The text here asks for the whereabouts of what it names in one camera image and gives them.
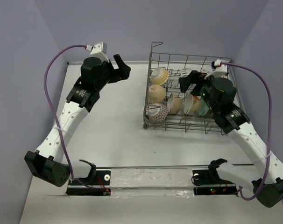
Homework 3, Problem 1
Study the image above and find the grey wire dish rack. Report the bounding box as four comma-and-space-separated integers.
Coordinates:
143, 42, 225, 135

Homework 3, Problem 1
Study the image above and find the white bowl with patterned outside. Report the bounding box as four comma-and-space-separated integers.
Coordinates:
180, 68, 192, 77

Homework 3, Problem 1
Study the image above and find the mint green bowl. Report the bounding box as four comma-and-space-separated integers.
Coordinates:
198, 99, 211, 117

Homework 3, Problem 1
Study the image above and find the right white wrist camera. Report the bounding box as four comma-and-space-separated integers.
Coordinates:
204, 59, 228, 79

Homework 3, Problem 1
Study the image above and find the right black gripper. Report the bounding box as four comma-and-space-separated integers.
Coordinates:
180, 70, 222, 113

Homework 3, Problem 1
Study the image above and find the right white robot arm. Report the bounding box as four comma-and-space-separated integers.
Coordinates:
178, 70, 283, 208

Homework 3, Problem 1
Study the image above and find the plain white bowl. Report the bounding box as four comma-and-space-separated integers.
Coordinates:
183, 94, 201, 115

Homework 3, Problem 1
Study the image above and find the tan orange bowl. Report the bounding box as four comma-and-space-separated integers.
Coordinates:
148, 84, 166, 104

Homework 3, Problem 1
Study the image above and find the small patterned bowl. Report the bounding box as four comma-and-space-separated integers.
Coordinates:
148, 103, 168, 122

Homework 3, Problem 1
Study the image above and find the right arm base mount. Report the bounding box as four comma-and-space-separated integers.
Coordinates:
191, 159, 239, 196

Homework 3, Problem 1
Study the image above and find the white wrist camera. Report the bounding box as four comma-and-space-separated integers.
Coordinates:
204, 59, 228, 79
85, 42, 109, 62

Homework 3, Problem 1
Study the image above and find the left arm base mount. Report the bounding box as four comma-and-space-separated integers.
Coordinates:
66, 160, 111, 196

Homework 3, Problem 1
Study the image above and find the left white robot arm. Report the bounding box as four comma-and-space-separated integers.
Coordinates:
24, 54, 131, 187

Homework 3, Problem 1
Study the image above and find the teal bowl with yellow centre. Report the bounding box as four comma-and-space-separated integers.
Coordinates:
150, 68, 169, 85

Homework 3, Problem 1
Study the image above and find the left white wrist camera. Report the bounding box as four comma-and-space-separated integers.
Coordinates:
85, 42, 109, 62

